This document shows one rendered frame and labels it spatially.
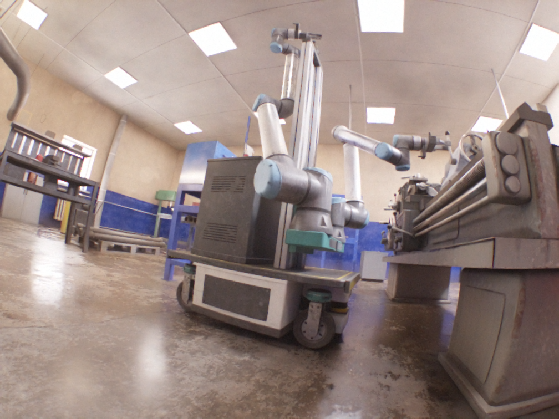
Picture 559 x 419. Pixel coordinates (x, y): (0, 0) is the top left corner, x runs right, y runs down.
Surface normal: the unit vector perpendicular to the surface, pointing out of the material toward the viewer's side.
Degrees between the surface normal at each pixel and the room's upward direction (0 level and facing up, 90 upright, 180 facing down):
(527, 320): 90
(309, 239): 90
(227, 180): 90
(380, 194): 90
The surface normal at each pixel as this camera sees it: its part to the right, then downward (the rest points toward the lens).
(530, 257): -0.32, -0.20
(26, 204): 0.94, 0.07
